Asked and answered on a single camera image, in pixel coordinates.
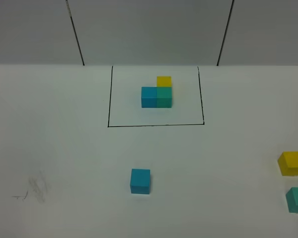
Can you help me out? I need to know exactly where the green template cube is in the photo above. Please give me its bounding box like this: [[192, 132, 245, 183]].
[[157, 87, 172, 108]]

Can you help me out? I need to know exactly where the blue template cube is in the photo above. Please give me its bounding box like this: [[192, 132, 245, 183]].
[[141, 87, 157, 108]]

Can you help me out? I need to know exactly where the white template sheet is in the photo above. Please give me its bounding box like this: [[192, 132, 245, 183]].
[[107, 66, 205, 128]]

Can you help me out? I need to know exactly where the yellow template cube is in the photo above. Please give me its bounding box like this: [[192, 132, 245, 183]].
[[156, 76, 172, 87]]

